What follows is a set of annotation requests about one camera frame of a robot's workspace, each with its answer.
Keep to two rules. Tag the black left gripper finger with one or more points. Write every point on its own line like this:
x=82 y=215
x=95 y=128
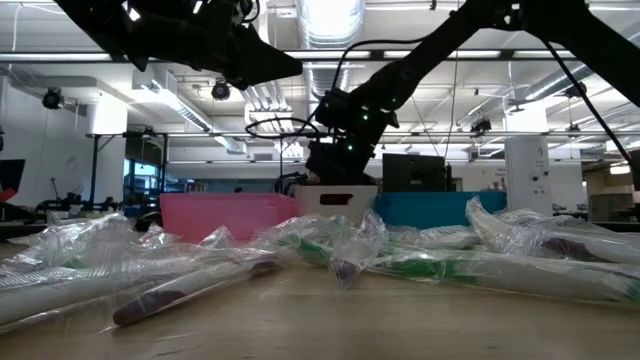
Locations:
x=260 y=52
x=255 y=79

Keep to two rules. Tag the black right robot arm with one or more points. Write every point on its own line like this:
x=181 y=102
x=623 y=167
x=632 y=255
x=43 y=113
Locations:
x=425 y=65

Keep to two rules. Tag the black ceiling spotlight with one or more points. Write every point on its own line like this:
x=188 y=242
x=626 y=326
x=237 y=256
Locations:
x=220 y=91
x=576 y=90
x=52 y=98
x=481 y=126

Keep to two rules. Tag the white plastic bin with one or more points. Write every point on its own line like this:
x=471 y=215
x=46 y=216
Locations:
x=360 y=200

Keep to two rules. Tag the black office chair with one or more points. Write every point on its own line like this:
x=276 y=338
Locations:
x=287 y=185

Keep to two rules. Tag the black monitor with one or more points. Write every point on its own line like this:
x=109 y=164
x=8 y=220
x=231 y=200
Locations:
x=412 y=172

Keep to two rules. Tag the teal plastic bin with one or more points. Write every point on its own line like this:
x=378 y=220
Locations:
x=435 y=207

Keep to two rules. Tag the pink plastic bin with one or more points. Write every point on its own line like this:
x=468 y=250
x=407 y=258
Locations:
x=225 y=215

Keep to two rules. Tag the black metal gantry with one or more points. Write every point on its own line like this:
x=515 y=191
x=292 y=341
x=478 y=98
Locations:
x=94 y=170

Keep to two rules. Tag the black machine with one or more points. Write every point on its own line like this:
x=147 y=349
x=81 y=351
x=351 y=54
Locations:
x=75 y=204

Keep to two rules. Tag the black and red equipment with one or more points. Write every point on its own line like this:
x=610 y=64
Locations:
x=12 y=175

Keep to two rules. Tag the white rectangular ceiling duct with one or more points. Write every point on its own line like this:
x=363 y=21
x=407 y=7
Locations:
x=165 y=95

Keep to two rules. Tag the silver round ceiling duct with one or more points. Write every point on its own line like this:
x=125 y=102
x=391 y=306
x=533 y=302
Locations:
x=330 y=20

